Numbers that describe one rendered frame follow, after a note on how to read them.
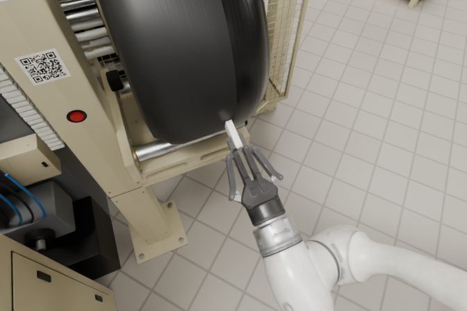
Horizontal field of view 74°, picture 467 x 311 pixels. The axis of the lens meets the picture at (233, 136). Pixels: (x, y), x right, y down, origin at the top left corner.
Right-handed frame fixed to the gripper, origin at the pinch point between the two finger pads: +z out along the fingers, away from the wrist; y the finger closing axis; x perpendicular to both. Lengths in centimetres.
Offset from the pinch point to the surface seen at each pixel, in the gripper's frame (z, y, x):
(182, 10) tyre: 16.0, 5.2, -24.4
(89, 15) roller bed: 59, 24, 16
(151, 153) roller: 9.7, 19.3, 19.5
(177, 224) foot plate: -1, 22, 110
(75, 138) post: 18.6, 36.2, 14.4
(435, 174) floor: -32, -129, 104
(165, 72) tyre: 9.4, 11.0, -18.1
